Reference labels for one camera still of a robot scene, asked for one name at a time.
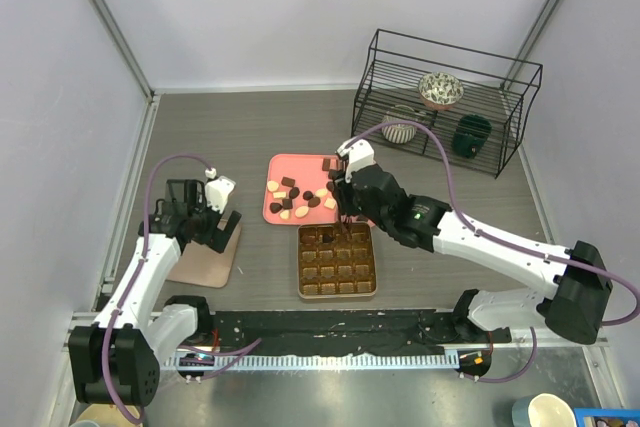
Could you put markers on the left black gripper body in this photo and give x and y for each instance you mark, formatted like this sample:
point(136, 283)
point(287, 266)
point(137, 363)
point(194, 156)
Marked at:
point(206, 220)

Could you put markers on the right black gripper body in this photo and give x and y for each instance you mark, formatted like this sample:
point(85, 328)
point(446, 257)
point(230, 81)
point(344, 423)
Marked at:
point(352, 204)

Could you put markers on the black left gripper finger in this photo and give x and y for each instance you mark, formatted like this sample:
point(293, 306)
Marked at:
point(228, 225)
point(220, 239)

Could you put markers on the gold chocolate box with tray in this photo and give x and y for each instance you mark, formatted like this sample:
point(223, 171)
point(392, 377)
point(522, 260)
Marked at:
point(331, 266)

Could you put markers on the metal tongs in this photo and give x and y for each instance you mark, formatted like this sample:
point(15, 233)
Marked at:
point(345, 223)

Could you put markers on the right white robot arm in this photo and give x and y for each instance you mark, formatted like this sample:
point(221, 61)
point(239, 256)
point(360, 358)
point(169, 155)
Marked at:
point(565, 289)

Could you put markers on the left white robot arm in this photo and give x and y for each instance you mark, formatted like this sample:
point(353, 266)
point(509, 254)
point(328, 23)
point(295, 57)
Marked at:
point(117, 358)

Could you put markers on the dark heart chocolate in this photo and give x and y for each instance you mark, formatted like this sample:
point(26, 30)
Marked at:
point(275, 207)

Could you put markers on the brown leaf chocolate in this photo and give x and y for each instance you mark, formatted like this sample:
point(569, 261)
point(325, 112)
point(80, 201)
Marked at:
point(314, 202)

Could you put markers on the brown rectangular chocolate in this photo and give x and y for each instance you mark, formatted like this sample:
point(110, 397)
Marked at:
point(288, 182)

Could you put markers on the white oval chocolate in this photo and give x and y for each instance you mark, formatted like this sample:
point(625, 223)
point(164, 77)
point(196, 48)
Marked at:
point(301, 211)

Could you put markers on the rose gold tin lid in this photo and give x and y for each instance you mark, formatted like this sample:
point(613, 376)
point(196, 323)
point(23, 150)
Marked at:
point(201, 266)

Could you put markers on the striped ceramic cup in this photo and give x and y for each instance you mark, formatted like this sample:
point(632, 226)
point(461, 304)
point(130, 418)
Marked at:
point(401, 133)

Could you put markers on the pink plastic tray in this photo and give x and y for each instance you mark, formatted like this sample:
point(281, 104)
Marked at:
point(310, 172)

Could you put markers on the dark green mug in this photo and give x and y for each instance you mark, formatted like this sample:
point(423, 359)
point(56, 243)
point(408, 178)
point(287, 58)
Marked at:
point(471, 134)

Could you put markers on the floral ceramic bowl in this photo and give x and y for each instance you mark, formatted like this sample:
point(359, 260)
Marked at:
point(440, 90)

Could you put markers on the beige plate bottom left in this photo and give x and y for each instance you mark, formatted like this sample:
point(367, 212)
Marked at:
point(100, 415)

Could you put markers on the white bowl bottom right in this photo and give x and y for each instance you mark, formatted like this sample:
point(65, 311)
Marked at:
point(542, 410)

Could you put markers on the blue box corner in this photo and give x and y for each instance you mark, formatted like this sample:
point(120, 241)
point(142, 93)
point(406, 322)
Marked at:
point(598, 417)

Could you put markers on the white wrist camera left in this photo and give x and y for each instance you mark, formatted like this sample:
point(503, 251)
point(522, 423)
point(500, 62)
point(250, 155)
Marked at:
point(217, 190)

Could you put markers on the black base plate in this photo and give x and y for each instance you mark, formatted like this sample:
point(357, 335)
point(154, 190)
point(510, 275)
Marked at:
point(338, 333)

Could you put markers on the black wire rack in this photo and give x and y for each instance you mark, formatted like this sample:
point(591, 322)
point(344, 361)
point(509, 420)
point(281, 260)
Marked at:
point(499, 88)

